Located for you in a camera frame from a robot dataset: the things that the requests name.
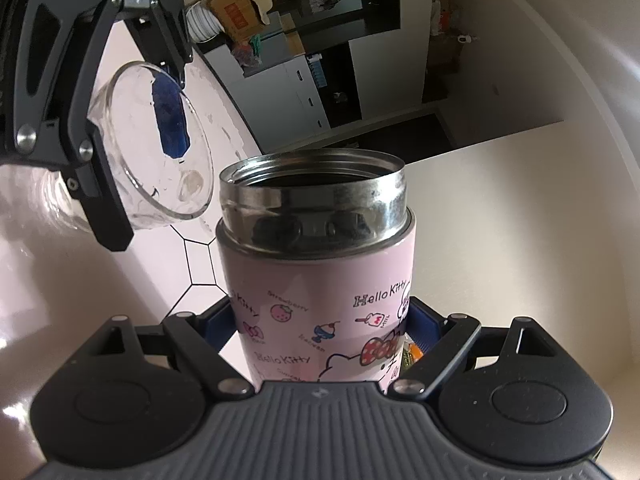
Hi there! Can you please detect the clear glass cup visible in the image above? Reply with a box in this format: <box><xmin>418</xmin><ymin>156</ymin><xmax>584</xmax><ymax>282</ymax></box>
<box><xmin>42</xmin><ymin>60</ymin><xmax>216</xmax><ymax>237</ymax></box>

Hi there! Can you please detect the tall white cabinet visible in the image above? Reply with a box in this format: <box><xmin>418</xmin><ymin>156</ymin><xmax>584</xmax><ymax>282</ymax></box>
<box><xmin>348</xmin><ymin>0</ymin><xmax>435</xmax><ymax>117</ymax></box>

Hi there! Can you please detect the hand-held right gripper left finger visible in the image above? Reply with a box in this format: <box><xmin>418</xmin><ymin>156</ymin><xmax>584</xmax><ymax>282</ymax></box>
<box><xmin>98</xmin><ymin>298</ymin><xmax>256</xmax><ymax>403</ymax></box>

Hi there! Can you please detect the brown cardboard box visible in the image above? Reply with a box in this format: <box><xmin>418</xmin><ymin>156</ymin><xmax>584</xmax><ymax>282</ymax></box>
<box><xmin>206</xmin><ymin>0</ymin><xmax>272</xmax><ymax>44</ymax></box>

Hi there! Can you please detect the white ribbed hose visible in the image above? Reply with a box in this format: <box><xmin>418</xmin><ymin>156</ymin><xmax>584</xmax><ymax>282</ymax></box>
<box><xmin>184</xmin><ymin>0</ymin><xmax>222</xmax><ymax>44</ymax></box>

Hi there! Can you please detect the white drawer cabinet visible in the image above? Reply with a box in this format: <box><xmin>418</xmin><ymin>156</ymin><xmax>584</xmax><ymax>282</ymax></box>
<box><xmin>198</xmin><ymin>30</ymin><xmax>332</xmax><ymax>150</ymax></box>

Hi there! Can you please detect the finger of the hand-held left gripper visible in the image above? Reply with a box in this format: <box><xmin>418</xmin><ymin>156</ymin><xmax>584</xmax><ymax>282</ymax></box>
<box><xmin>112</xmin><ymin>0</ymin><xmax>196</xmax><ymax>159</ymax></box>
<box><xmin>11</xmin><ymin>0</ymin><xmax>136</xmax><ymax>254</ymax></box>

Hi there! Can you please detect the pink printed steel bottle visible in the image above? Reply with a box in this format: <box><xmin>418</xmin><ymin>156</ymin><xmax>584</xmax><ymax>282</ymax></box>
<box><xmin>214</xmin><ymin>147</ymin><xmax>419</xmax><ymax>397</ymax></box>

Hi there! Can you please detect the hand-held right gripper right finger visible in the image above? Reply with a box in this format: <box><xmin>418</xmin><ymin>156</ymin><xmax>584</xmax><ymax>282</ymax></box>
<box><xmin>392</xmin><ymin>296</ymin><xmax>562</xmax><ymax>402</ymax></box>

